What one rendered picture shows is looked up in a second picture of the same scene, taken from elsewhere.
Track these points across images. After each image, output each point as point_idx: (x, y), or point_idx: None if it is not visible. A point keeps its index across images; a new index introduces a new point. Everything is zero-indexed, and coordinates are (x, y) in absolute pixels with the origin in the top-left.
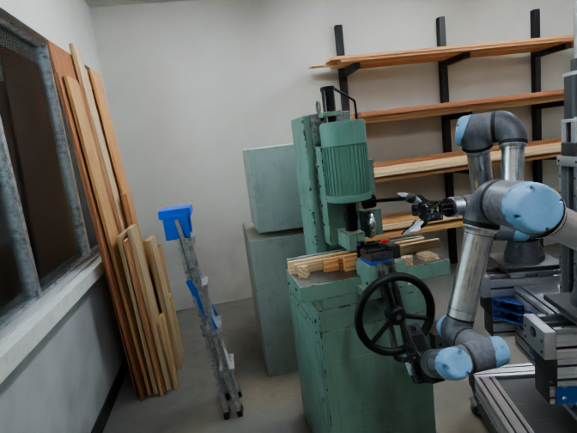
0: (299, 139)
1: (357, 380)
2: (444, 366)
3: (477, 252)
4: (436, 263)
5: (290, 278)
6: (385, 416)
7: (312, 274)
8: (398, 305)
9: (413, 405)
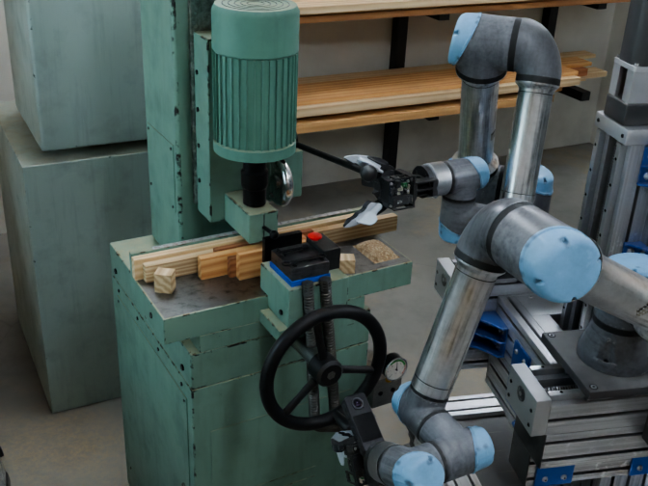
0: (157, 4)
1: (245, 454)
2: (407, 482)
3: (471, 304)
4: (391, 268)
5: (136, 288)
6: None
7: (178, 284)
8: (329, 348)
9: (327, 481)
